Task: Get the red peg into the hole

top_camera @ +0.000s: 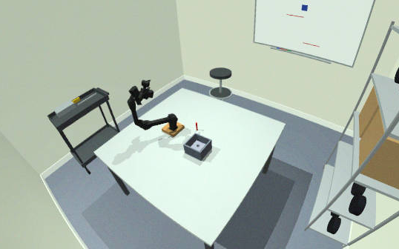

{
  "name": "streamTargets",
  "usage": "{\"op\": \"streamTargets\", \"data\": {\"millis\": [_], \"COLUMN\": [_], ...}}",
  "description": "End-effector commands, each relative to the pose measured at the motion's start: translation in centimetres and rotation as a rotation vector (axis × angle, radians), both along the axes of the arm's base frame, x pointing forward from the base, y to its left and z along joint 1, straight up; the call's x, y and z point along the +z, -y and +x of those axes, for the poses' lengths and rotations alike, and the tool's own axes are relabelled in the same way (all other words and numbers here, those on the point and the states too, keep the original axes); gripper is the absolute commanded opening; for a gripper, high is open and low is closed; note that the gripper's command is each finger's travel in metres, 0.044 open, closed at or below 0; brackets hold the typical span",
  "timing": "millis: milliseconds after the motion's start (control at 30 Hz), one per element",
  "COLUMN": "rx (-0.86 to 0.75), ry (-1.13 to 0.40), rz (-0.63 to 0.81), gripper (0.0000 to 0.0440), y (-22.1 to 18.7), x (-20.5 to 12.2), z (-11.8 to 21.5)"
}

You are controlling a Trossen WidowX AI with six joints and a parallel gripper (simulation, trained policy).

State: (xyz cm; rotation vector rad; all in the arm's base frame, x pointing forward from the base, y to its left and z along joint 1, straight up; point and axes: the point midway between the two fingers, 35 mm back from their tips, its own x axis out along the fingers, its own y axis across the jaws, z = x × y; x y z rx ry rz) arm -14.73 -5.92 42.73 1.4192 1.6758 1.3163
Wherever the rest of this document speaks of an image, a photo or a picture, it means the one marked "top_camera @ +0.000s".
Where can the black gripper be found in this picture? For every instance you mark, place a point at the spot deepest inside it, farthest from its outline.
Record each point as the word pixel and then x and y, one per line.
pixel 145 85

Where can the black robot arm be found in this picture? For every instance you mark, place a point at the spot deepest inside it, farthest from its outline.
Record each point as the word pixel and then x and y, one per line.
pixel 147 124

